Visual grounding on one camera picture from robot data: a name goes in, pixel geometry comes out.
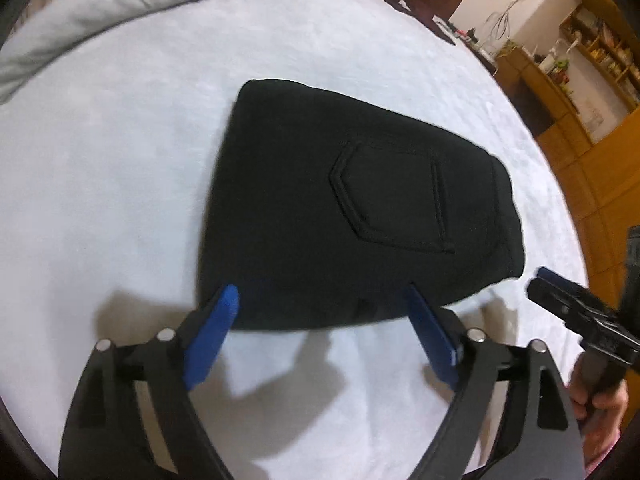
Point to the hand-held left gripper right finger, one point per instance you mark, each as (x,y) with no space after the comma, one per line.
(432,335)

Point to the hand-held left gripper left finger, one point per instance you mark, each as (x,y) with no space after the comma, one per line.
(212,330)

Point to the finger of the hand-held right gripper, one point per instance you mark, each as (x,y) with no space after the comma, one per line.
(560,305)
(557,280)

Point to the black pants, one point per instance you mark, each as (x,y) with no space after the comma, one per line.
(300,185)

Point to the person's right hand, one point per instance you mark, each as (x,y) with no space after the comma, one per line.
(602,425)

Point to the wooden desk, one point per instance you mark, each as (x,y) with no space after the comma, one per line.
(550,105)

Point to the white bed sheet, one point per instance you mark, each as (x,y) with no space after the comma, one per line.
(125,160)

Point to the white bottle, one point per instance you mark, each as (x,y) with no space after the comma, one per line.
(546,64)

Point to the grey duvet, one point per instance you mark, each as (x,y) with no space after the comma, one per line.
(125,0)

